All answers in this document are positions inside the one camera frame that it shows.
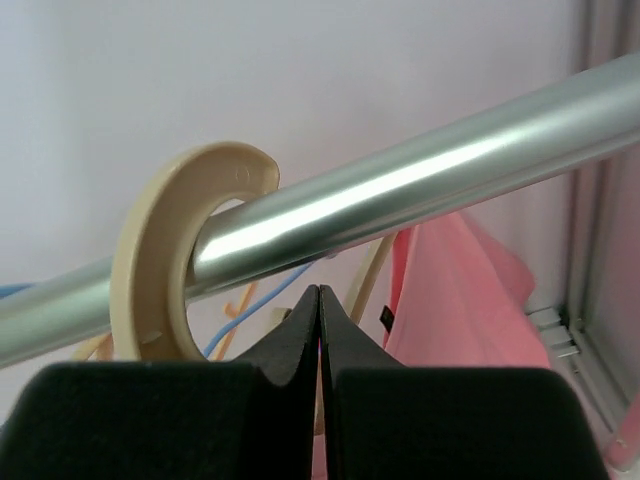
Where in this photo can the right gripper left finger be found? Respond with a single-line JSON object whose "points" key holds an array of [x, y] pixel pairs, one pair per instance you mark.
{"points": [[249, 418]]}

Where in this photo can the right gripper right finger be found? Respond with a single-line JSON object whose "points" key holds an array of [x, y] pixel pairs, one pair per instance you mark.
{"points": [[385, 420]]}

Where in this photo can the blue hanger holding orange shirt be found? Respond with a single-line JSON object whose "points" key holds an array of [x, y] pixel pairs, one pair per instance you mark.
{"points": [[218, 345]]}

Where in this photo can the pink t shirt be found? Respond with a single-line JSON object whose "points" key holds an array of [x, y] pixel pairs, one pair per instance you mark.
{"points": [[457, 300]]}

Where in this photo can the beige hanger holding pink shirt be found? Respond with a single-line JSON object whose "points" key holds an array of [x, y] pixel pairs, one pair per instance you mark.
{"points": [[151, 267]]}

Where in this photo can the metal clothes rack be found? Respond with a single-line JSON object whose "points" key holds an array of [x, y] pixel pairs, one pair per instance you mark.
{"points": [[524, 141]]}

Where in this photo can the pink wire hanger on rack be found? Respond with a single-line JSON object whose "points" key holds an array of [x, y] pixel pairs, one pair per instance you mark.
{"points": [[233, 311]]}

